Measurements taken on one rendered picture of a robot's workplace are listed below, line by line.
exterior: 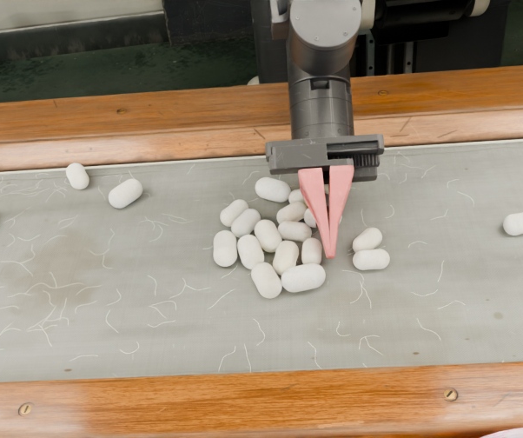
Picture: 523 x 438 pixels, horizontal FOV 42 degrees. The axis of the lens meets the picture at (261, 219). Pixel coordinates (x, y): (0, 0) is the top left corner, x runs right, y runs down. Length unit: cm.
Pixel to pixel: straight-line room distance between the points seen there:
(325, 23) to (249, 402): 29
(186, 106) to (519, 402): 49
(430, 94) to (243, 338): 37
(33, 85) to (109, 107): 181
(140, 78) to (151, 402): 207
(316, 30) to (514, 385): 30
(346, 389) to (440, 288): 15
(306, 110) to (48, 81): 209
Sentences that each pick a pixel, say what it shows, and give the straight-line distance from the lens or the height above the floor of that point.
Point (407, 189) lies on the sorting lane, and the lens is 70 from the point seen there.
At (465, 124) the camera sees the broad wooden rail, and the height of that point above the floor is 75.
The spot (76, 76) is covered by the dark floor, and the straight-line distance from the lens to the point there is 262.
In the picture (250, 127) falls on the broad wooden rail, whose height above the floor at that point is 76.
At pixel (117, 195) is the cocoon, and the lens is 70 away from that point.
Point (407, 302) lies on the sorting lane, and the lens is 59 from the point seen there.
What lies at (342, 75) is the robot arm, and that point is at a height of 87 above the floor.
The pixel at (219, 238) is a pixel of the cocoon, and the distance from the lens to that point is 62.
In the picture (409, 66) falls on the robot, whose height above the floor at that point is 45.
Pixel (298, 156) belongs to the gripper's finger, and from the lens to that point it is 58.
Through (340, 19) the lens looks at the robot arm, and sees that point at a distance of 56.
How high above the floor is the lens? 118
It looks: 41 degrees down
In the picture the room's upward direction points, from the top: 7 degrees counter-clockwise
